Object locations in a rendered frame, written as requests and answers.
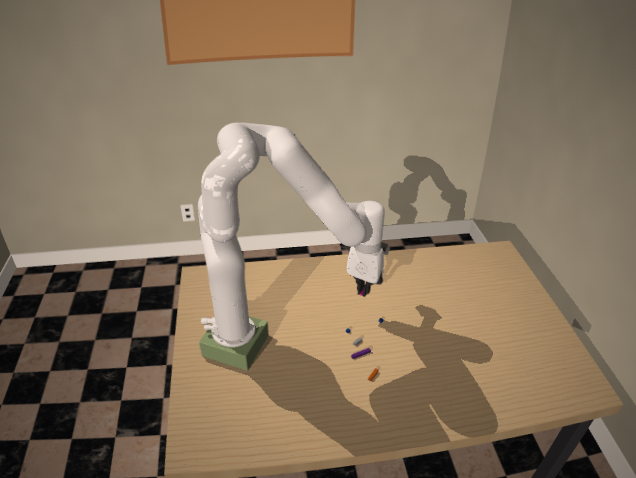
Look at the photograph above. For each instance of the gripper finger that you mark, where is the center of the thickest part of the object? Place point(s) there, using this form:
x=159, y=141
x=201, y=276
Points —
x=366, y=288
x=360, y=284

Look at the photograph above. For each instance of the purple rod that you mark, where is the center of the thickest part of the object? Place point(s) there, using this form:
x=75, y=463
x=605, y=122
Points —
x=360, y=353

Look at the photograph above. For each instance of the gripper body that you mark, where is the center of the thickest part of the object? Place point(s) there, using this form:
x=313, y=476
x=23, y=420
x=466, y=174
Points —
x=367, y=267

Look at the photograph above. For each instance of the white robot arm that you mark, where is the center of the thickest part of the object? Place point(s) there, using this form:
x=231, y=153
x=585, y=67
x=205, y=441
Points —
x=239, y=156

